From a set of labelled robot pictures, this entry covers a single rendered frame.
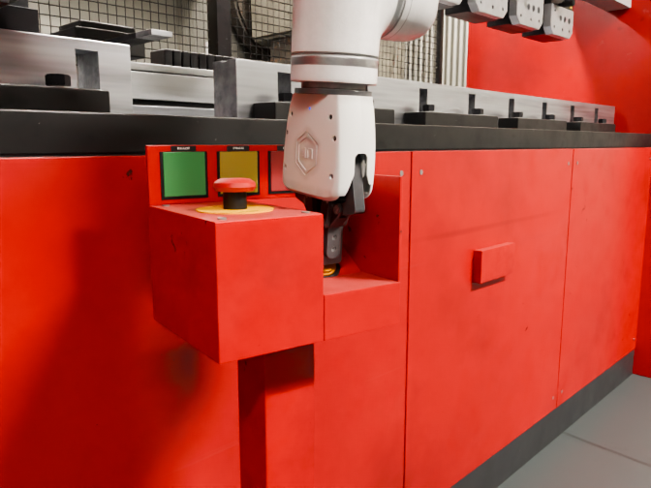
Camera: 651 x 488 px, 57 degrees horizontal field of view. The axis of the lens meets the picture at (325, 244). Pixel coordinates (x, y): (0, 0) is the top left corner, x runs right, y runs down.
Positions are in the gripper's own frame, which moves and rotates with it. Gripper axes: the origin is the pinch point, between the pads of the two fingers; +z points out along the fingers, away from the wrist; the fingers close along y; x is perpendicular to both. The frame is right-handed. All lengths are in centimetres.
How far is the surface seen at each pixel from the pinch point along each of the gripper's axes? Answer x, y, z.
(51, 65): -19.2, -31.6, -16.9
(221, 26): 46, -123, -34
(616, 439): 127, -28, 77
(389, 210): 4.5, 4.5, -4.0
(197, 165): -10.0, -9.6, -7.2
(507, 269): 74, -33, 21
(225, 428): -1.9, -18.9, 30.2
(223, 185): -11.5, -0.3, -6.5
